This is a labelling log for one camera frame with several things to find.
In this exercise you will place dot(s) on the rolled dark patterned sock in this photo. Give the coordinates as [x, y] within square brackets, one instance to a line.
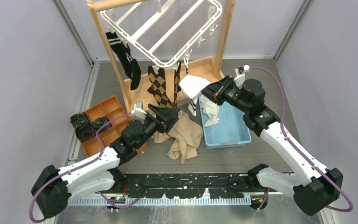
[78, 119]

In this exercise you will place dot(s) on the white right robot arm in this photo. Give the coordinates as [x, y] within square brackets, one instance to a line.
[314, 186]

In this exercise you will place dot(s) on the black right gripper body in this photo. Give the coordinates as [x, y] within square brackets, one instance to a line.
[227, 93]

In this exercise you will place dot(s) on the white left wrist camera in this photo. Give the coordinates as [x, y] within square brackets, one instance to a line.
[138, 110]

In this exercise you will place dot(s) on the wooden hanger stand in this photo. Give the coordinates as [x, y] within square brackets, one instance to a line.
[204, 62]

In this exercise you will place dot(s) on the brown argyle sock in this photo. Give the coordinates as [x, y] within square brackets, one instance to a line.
[176, 84]
[158, 87]

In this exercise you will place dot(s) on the beige crumpled cloth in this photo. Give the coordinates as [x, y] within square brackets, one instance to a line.
[187, 138]

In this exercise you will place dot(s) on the white black-striped sock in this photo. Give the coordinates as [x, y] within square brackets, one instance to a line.
[187, 63]
[191, 87]

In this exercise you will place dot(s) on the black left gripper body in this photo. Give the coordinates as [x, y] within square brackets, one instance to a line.
[152, 125]

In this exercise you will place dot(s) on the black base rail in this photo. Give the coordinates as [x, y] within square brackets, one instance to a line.
[186, 185]

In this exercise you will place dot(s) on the rolled dark green sock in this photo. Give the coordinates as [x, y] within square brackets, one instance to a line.
[87, 131]

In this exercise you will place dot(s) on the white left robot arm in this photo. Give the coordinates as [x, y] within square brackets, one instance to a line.
[55, 187]

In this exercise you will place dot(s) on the orange compartment tray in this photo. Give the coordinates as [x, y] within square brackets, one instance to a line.
[109, 113]

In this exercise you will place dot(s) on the white plastic clip hanger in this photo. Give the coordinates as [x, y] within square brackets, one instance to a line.
[163, 31]

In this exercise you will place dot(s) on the light blue plastic basket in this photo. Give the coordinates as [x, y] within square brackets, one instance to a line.
[230, 131]

